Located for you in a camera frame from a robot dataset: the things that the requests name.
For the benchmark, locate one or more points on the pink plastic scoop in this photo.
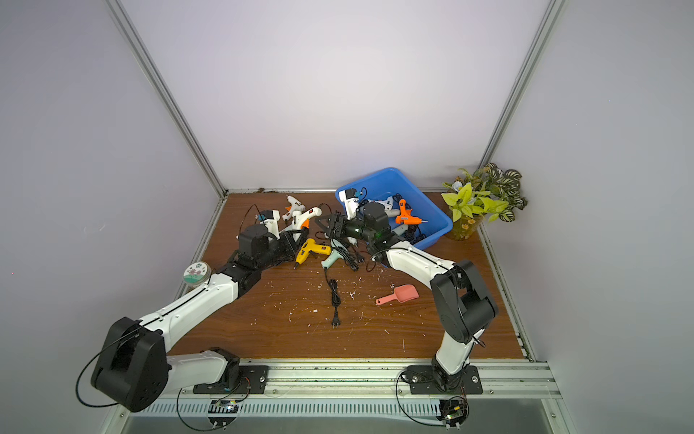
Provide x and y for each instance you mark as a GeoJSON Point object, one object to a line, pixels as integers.
{"type": "Point", "coordinates": [401, 294]}

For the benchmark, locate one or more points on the white glue gun orange trigger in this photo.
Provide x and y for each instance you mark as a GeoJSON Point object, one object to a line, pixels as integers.
{"type": "Point", "coordinates": [299, 220]}

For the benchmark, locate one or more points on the small white glue gun far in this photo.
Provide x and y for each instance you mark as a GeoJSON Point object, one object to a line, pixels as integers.
{"type": "Point", "coordinates": [295, 206]}

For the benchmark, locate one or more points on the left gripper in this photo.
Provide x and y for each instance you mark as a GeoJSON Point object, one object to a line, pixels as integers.
{"type": "Point", "coordinates": [288, 243]}

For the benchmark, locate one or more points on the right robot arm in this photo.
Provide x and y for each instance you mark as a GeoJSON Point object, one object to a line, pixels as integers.
{"type": "Point", "coordinates": [464, 304]}

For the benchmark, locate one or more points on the yellow glue gun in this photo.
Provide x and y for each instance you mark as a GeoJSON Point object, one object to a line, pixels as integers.
{"type": "Point", "coordinates": [311, 246]}

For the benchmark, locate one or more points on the potted green plant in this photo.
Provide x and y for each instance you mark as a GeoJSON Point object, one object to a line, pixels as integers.
{"type": "Point", "coordinates": [488, 193]}

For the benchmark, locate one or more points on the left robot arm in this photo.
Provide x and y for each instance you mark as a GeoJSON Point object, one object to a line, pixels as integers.
{"type": "Point", "coordinates": [135, 365]}

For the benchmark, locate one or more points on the blue plastic storage box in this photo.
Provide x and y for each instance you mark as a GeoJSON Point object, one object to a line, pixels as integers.
{"type": "Point", "coordinates": [390, 182]}

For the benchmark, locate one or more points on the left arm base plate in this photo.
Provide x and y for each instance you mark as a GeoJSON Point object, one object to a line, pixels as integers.
{"type": "Point", "coordinates": [244, 379]}

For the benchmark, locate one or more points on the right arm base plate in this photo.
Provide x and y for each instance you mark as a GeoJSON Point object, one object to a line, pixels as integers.
{"type": "Point", "coordinates": [428, 379]}

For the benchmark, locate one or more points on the small mint glue gun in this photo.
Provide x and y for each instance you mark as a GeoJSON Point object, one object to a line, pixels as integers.
{"type": "Point", "coordinates": [337, 250]}

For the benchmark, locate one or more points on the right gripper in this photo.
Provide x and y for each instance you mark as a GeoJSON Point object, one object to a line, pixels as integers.
{"type": "Point", "coordinates": [336, 227]}

